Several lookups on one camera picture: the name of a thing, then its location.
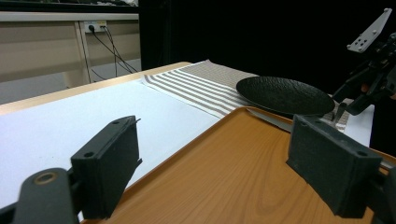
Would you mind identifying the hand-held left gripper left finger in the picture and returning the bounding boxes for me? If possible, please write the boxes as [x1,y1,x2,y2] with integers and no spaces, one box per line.
[70,115,143,219]

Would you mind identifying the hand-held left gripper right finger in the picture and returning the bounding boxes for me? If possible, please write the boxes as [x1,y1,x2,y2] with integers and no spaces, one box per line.
[286,114,383,218]

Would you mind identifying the black textured plate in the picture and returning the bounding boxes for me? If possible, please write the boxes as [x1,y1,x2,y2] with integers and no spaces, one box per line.
[235,76,336,118]

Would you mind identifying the brown wooden tray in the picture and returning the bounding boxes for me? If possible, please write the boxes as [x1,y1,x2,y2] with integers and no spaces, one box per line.
[78,105,396,224]

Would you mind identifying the white board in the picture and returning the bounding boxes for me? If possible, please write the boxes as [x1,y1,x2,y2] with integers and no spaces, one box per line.
[0,78,375,210]

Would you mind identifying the black curtain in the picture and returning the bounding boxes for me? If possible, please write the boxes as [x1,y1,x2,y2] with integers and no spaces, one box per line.
[138,0,396,105]

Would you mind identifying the striped beige placemat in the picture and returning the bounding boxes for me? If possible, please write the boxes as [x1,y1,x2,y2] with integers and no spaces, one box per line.
[141,59,353,132]

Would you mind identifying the beige wooden desk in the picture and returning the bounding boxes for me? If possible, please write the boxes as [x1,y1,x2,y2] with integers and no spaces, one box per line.
[0,11,142,105]

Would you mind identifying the black cable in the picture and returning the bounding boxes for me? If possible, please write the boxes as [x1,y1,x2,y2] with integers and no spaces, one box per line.
[91,27,139,81]
[88,26,139,74]

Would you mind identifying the white wall socket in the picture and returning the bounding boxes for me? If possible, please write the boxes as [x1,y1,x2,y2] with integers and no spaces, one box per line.
[83,20,107,35]

